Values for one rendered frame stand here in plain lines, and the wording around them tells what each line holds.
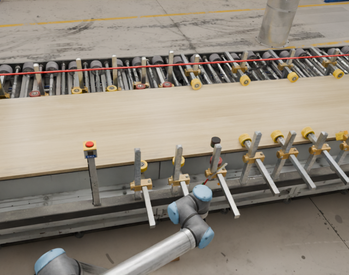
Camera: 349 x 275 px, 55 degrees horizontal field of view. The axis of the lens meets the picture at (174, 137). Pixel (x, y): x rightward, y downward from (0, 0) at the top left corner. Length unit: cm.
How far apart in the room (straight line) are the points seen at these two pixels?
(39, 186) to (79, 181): 26
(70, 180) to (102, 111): 59
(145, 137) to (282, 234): 152
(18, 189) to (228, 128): 151
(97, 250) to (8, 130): 114
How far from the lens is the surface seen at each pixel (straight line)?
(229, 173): 259
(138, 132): 240
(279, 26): 585
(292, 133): 225
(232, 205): 210
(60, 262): 131
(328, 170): 280
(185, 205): 150
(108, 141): 235
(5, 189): 245
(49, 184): 239
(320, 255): 319
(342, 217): 352
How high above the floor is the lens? 250
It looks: 42 degrees down
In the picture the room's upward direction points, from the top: 6 degrees clockwise
